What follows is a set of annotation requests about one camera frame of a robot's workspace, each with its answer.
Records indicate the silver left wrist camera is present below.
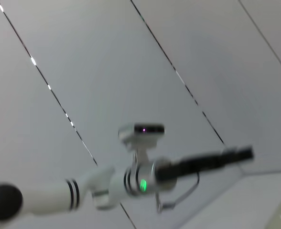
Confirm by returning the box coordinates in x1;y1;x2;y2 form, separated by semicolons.
118;122;166;158

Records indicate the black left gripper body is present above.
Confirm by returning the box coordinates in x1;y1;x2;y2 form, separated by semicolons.
154;152;230;181

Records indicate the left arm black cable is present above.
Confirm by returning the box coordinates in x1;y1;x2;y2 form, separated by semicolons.
154;171;201;213

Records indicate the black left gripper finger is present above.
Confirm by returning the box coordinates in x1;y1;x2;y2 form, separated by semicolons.
223;145;255;165

